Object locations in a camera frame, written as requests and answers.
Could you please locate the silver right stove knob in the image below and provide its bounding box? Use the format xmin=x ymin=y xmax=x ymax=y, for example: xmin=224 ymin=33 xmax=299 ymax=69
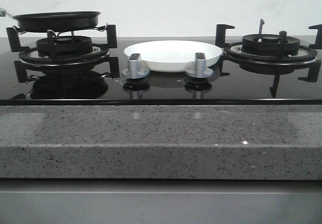
xmin=185 ymin=52 xmax=213 ymax=79

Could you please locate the black left gas burner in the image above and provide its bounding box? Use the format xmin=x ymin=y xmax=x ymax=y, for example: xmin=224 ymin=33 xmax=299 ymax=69
xmin=36 ymin=36 xmax=93 ymax=57

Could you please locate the black right pan support grate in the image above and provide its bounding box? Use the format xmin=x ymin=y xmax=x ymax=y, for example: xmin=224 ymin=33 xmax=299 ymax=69
xmin=215 ymin=19 xmax=321 ymax=98

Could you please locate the black frying pan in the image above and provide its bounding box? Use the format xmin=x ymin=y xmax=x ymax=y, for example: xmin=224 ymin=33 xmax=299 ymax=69
xmin=1 ymin=8 xmax=101 ymax=33

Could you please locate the black glass gas hob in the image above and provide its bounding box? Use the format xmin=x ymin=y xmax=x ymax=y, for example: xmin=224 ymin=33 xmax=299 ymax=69
xmin=1 ymin=38 xmax=321 ymax=106

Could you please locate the black gas burner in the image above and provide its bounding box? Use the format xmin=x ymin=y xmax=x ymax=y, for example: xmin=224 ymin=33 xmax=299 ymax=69
xmin=36 ymin=36 xmax=93 ymax=57
xmin=241 ymin=34 xmax=300 ymax=55

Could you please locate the silver left stove knob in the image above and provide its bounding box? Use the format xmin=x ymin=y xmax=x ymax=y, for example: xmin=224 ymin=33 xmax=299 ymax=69
xmin=122 ymin=53 xmax=149 ymax=79

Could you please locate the black left pan support grate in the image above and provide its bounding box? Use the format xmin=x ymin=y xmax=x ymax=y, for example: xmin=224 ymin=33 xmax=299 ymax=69
xmin=7 ymin=24 xmax=119 ymax=83

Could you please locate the white ceramic plate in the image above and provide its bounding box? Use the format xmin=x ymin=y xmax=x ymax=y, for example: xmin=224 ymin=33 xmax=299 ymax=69
xmin=124 ymin=40 xmax=222 ymax=72

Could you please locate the black right gas burner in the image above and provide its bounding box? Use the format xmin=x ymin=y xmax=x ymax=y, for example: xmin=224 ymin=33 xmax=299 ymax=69
xmin=241 ymin=34 xmax=300 ymax=55

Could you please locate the grey speckled stone countertop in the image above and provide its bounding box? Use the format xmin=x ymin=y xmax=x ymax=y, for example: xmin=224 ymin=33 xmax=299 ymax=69
xmin=1 ymin=105 xmax=321 ymax=180

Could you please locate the black pan support grate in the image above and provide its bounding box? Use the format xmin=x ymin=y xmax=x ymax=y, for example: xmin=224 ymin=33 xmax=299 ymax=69
xmin=215 ymin=19 xmax=321 ymax=98
xmin=7 ymin=24 xmax=119 ymax=83

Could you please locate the silver stove knob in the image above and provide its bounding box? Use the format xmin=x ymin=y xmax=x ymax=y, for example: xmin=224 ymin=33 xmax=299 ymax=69
xmin=122 ymin=53 xmax=149 ymax=79
xmin=185 ymin=52 xmax=213 ymax=79

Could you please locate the grey cabinet front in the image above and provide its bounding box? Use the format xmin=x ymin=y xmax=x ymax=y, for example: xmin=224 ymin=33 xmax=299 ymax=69
xmin=1 ymin=180 xmax=321 ymax=223

